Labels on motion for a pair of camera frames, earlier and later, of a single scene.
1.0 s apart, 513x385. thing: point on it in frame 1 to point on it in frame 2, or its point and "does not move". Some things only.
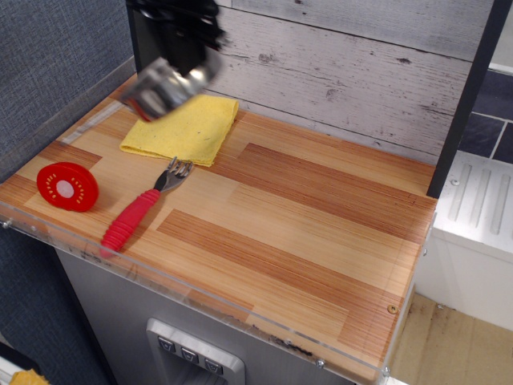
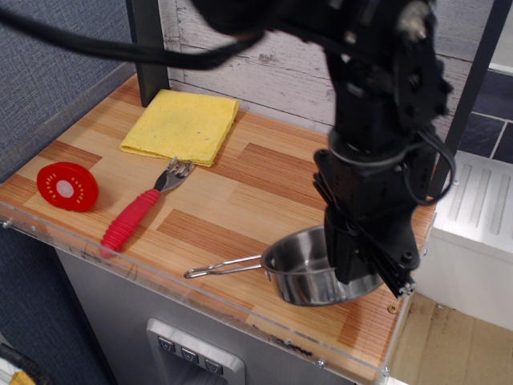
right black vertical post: x=497 y=22 does not move
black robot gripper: x=188 y=30 to x=370 y=186
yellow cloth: x=195 y=128 does not move
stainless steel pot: x=167 y=83 to x=300 y=262
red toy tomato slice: x=68 y=185 does not move
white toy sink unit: x=466 y=265 does not move
